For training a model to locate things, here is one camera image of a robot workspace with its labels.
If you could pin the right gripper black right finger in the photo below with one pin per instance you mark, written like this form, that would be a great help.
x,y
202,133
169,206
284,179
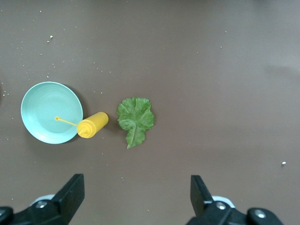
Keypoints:
x,y
211,213

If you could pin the yellow mustard squeeze bottle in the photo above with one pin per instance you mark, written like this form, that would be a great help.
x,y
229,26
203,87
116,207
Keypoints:
x,y
93,124

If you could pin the green lettuce leaf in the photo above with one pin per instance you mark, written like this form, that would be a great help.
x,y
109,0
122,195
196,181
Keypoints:
x,y
136,119

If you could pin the mint green plate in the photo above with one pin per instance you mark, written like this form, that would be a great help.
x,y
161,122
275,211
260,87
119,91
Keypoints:
x,y
47,107

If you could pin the brown tablecloth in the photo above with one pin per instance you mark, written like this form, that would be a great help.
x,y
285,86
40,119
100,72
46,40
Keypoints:
x,y
187,70

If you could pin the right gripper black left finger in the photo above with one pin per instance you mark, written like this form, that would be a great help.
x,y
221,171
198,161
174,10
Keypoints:
x,y
58,211

